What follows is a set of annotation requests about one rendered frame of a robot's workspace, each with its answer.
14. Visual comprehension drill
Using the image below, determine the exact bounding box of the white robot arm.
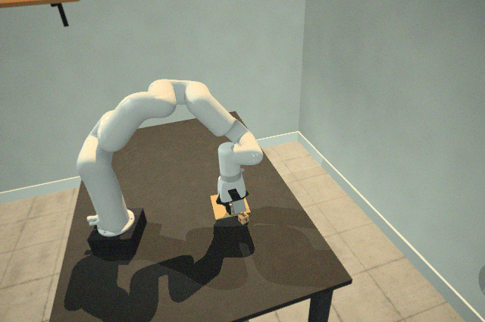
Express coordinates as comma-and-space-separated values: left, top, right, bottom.
77, 80, 263, 236

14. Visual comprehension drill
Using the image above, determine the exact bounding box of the tan square mat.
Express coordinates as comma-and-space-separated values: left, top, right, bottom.
211, 195, 251, 220

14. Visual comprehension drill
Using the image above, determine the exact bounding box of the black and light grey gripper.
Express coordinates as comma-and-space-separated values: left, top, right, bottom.
216, 175, 249, 214

